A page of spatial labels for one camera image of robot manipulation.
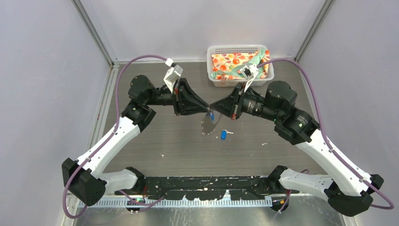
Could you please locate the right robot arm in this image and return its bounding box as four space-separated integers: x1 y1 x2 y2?
210 81 383 217

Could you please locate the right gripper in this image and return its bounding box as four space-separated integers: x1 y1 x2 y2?
210 81 281 122

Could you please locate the large metal keyring disc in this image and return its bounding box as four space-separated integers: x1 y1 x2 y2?
200 111 222 136

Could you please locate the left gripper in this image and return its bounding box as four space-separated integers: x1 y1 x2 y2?
145 78 209 116

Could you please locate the white plastic basket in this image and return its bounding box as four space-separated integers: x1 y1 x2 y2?
207 44 271 87

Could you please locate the floral patterned cloth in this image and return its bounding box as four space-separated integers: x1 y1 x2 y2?
210 48 271 81

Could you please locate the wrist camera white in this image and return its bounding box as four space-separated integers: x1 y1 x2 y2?
163 58 183 93
240 64 259 93

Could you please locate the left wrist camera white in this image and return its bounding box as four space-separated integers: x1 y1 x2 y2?
163 58 183 93

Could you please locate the aluminium frame rail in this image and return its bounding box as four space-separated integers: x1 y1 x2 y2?
66 174 351 209

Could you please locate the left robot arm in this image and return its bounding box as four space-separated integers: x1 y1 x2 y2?
62 75 208 206

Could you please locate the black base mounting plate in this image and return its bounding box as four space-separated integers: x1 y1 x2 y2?
123 176 287 201

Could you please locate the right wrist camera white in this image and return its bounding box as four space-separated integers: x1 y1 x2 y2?
240 64 259 93

